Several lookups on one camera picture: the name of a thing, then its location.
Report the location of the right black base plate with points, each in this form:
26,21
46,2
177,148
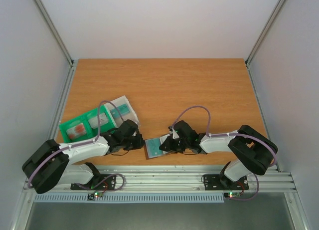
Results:
215,182

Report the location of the brown leather card holder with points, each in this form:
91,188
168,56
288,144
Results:
155,156

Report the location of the red patterned card in tray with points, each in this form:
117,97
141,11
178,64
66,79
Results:
76,131

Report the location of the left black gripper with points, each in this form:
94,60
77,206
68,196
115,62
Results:
140,142

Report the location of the left small circuit board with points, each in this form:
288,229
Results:
94,196

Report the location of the white translucent tray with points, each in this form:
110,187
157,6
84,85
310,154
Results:
117,102

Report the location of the teal card in white tray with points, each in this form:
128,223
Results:
122,109

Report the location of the small circuit board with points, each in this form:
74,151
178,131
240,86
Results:
231,195
94,196

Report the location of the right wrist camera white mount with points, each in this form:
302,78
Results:
173,133

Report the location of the aluminium front rail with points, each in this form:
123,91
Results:
187,178

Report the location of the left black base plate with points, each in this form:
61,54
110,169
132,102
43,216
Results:
100,182

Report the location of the slotted grey cable duct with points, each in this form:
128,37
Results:
132,198

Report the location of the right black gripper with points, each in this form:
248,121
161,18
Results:
168,143

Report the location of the aluminium frame post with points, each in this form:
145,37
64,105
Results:
47,19
269,23

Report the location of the right aluminium frame post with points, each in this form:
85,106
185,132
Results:
269,23

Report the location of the teal VIP credit card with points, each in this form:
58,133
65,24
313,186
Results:
153,147

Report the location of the green plastic organizer tray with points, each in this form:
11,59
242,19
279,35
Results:
90,133

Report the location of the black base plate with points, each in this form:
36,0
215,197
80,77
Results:
100,182
215,182

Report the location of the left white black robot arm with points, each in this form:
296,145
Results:
50,165

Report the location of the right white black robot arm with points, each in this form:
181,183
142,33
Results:
254,152

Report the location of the grey card in green tray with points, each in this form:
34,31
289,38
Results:
94,122

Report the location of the right small circuit board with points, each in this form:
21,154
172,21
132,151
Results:
231,195

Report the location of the left aluminium frame post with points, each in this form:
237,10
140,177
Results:
47,19

